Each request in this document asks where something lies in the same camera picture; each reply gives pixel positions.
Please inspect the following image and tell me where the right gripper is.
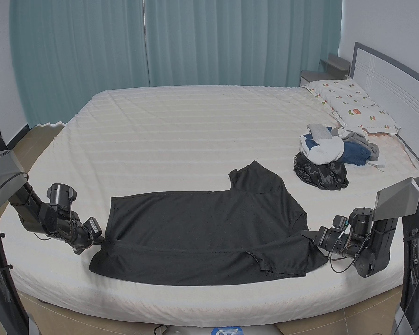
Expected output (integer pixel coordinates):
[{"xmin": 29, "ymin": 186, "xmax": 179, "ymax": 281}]
[{"xmin": 316, "ymin": 226, "xmax": 350, "ymax": 257}]

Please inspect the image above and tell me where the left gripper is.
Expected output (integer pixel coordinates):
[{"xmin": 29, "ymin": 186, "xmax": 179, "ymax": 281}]
[{"xmin": 68, "ymin": 219, "xmax": 102, "ymax": 256}]

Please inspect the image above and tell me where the black T-shirt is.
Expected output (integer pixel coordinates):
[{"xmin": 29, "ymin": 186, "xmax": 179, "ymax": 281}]
[{"xmin": 89, "ymin": 160, "xmax": 329, "ymax": 278}]

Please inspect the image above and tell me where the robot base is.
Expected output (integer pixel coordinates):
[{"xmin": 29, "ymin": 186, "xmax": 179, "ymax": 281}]
[{"xmin": 154, "ymin": 327, "xmax": 276, "ymax": 335}]

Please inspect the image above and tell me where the pile of clothes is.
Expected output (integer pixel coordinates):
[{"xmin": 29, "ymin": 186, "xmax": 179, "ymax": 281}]
[{"xmin": 293, "ymin": 124, "xmax": 387, "ymax": 191}]

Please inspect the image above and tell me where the bed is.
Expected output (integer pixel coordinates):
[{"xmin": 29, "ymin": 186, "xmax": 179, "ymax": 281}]
[{"xmin": 0, "ymin": 41, "xmax": 419, "ymax": 328}]

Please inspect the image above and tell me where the white printed pillow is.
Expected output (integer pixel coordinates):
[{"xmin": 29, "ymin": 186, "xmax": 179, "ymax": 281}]
[{"xmin": 302, "ymin": 79, "xmax": 402, "ymax": 134}]

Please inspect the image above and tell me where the grey bedside table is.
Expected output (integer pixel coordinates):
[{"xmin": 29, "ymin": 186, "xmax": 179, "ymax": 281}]
[{"xmin": 300, "ymin": 52, "xmax": 352, "ymax": 86}]

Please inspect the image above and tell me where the blue-green curtain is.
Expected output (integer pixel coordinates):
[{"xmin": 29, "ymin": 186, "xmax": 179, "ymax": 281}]
[
  {"xmin": 9, "ymin": 0, "xmax": 151, "ymax": 128},
  {"xmin": 143, "ymin": 0, "xmax": 343, "ymax": 88}
]

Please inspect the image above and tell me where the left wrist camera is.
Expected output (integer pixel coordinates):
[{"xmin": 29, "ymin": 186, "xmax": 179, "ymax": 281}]
[{"xmin": 87, "ymin": 216, "xmax": 104, "ymax": 239}]

